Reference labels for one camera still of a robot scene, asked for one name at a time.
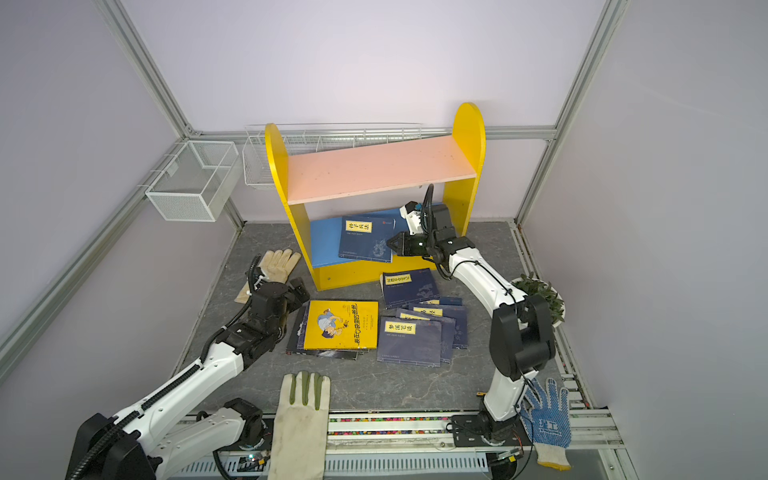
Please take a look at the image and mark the yellow cartoon book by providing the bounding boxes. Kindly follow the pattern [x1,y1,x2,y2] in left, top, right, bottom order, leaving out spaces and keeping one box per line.
[303,300,379,350]

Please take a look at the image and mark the yellow wooden bookshelf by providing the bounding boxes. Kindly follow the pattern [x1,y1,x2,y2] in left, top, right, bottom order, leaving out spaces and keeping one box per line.
[264,103,487,291]

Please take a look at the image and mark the white wire wall basket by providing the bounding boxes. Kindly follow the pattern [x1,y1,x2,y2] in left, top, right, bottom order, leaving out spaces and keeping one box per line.
[241,122,423,188]

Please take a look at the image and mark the navy book one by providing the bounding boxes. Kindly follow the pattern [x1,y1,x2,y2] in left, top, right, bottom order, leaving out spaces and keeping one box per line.
[380,269,440,309]

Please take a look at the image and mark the blue dotted work glove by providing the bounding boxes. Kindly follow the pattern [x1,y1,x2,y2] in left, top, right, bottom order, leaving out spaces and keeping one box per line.
[520,378,572,471]

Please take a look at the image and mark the beige cloth glove on table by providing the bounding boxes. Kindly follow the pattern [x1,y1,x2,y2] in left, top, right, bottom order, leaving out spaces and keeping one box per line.
[235,249,301,304]

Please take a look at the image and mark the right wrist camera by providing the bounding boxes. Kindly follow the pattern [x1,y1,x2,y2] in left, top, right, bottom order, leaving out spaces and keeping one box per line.
[399,201,425,235]

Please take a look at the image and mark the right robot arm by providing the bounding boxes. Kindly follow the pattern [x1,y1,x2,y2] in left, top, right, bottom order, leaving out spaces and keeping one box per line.
[387,202,556,444]

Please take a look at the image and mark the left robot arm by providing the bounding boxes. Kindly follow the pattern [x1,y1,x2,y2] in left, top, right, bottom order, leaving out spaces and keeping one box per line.
[66,279,310,479]

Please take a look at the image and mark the white mesh box basket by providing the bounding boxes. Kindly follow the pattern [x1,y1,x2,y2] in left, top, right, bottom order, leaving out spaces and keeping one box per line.
[146,140,243,222]

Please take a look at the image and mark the white green work glove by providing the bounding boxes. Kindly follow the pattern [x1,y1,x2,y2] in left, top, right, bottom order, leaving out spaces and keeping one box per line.
[268,371,331,480]

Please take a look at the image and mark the potted green plant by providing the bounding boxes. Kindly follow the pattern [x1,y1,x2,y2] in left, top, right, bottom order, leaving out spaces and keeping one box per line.
[512,275,566,328]

